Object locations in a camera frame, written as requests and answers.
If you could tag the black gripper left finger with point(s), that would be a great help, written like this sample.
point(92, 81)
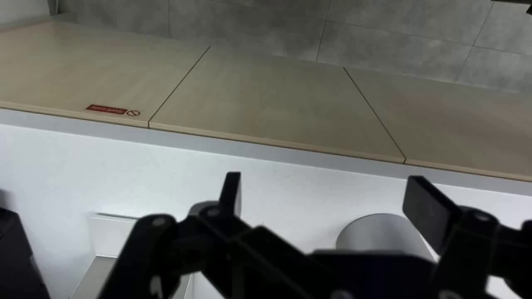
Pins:
point(167, 254)

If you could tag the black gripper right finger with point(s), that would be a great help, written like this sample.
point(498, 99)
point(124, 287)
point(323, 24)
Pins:
point(471, 249)

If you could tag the grey metal cup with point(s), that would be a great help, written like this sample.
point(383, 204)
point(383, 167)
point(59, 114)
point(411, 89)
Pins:
point(383, 234)

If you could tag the red warning sticker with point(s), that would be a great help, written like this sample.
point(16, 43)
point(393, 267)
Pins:
point(109, 108)

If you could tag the beige cabinet door with sticker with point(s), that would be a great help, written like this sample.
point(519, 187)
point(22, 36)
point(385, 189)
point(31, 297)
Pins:
point(84, 66)

